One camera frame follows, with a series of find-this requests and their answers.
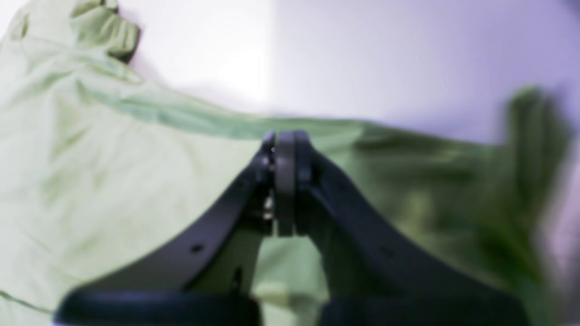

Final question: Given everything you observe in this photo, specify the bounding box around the green t-shirt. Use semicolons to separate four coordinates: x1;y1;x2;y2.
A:
1;0;571;326

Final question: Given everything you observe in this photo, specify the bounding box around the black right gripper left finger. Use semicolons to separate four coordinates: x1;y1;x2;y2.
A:
54;132;275;326

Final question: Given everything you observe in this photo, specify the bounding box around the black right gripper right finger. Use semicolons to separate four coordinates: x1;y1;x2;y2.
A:
295;131;530;326

